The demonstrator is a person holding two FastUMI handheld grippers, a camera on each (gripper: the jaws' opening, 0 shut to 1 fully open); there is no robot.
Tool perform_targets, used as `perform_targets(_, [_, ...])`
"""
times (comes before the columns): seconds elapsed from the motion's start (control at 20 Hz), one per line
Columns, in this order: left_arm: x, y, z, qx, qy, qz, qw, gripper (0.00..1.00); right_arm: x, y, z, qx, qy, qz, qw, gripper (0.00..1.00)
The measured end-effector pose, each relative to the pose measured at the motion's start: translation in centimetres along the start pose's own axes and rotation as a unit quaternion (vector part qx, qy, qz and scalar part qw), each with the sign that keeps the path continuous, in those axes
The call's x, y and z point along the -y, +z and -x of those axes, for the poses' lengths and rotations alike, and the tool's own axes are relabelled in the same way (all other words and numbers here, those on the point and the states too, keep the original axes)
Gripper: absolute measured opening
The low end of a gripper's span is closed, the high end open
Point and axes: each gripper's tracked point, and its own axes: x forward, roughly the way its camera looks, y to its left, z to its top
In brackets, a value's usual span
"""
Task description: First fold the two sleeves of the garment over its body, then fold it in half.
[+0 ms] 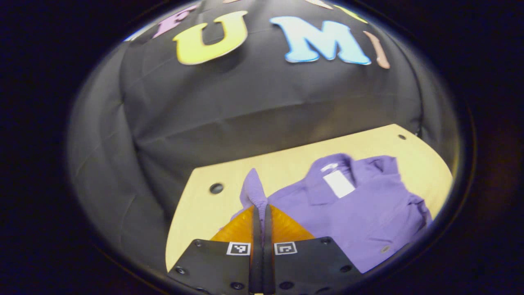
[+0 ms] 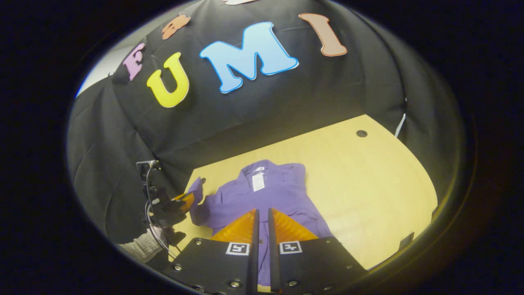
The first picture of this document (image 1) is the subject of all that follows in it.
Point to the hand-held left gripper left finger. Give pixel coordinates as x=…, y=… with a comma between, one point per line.
x=256, y=254

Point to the purple knit cardigan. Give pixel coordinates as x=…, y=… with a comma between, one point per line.
x=360, y=221

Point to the black backdrop cloth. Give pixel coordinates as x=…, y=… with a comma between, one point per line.
x=245, y=102

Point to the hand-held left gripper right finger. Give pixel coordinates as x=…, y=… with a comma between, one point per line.
x=268, y=254

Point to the white paper hang tag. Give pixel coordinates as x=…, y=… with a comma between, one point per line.
x=339, y=184

